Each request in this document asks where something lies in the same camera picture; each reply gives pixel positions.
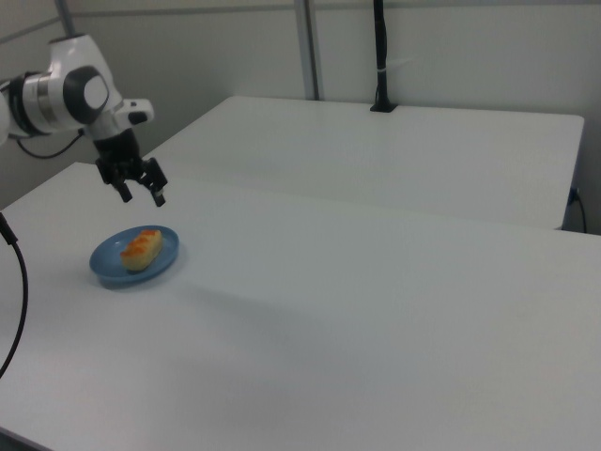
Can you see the blue round plate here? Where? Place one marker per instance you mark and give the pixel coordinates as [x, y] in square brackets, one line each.
[110, 265]

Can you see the black camera pole with clamp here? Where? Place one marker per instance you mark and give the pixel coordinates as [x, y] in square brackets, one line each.
[382, 56]

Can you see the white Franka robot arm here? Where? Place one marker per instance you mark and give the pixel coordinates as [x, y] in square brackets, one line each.
[70, 94]

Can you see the grey metal partition post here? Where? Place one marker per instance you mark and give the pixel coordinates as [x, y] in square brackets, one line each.
[310, 47]

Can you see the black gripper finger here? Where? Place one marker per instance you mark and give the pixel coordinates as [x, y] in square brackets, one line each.
[125, 192]
[159, 196]

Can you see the braided orange glazed bread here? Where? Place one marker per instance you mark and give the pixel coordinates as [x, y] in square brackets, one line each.
[141, 250]

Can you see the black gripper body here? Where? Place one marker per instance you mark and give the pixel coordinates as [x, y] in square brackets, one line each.
[123, 157]

